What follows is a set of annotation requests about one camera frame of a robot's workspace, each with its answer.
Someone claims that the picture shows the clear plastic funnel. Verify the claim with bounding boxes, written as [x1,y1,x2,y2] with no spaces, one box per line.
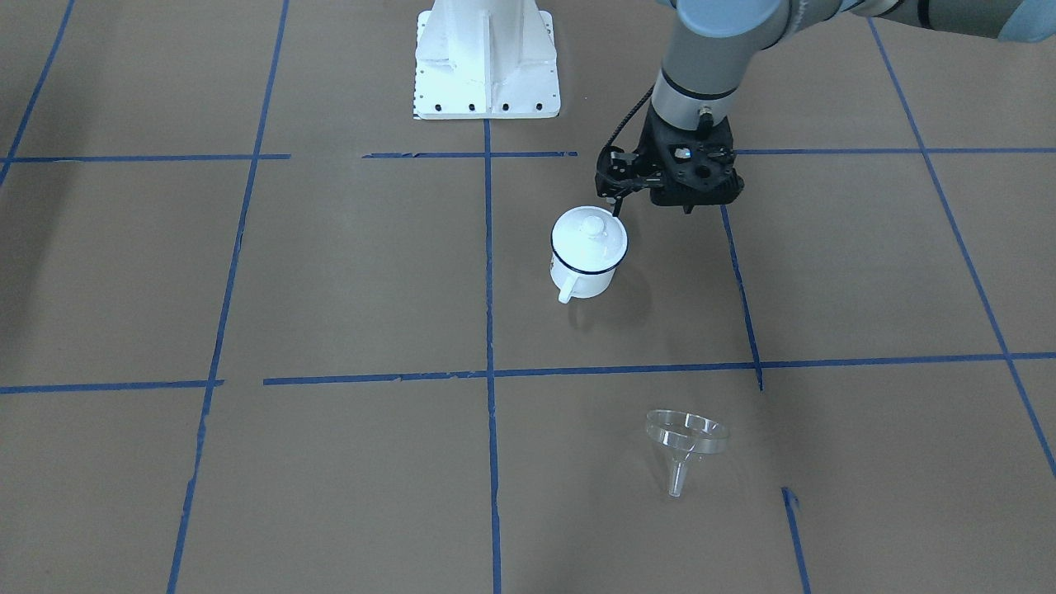
[645,409,729,497]

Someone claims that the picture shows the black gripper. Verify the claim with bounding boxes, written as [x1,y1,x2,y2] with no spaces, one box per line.
[595,106,744,218]

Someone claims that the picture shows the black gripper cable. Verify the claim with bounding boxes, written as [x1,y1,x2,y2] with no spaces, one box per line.
[602,87,657,153]

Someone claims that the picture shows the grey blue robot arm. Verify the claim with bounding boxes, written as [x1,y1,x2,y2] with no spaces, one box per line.
[595,1,1055,215]

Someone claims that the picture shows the white enamel mug lid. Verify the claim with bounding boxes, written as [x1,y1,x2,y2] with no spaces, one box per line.
[550,206,629,275]

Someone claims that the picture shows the white enamel mug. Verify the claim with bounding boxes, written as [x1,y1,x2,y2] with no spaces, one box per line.
[549,206,629,304]

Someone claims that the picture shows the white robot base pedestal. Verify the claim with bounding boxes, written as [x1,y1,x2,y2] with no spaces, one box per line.
[412,1,562,120]

